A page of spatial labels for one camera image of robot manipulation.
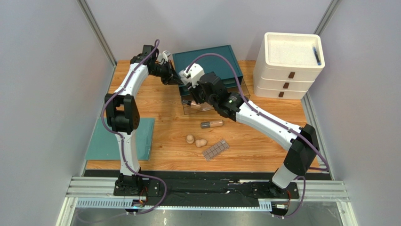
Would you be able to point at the clear plastic bottle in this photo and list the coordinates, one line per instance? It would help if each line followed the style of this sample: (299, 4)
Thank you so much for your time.
(190, 103)

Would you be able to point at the white three-drawer organizer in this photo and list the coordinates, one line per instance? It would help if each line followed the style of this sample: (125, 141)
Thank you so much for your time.
(286, 66)

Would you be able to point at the liquid foundation bottle dark cap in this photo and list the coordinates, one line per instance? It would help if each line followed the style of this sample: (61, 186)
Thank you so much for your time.
(211, 124)

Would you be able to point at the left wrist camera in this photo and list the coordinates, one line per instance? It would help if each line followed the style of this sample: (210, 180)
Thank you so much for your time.
(163, 57)

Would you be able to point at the blue pen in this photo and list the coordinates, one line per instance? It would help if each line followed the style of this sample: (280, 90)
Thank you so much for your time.
(317, 56)

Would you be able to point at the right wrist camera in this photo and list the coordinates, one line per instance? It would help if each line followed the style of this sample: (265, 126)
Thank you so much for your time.
(190, 76)

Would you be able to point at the eyeshadow palette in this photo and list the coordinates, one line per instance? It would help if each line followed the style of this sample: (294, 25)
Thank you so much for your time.
(215, 150)

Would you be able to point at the round beige makeup sponge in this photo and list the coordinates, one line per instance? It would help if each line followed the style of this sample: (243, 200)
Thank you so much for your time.
(190, 139)

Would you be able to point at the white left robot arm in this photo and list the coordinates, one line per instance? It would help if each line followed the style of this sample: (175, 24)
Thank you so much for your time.
(122, 115)

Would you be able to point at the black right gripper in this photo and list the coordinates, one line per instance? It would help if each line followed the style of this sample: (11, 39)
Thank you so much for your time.
(196, 92)

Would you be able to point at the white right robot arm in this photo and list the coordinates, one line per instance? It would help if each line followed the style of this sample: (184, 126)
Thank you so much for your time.
(299, 142)

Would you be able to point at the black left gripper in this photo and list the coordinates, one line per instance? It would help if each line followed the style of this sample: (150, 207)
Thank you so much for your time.
(172, 77)

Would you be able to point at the gourd-shaped beige makeup sponge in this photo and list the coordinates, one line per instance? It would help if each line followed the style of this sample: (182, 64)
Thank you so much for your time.
(200, 143)

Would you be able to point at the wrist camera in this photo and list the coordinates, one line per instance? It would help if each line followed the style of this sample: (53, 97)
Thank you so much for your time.
(190, 76)
(163, 57)

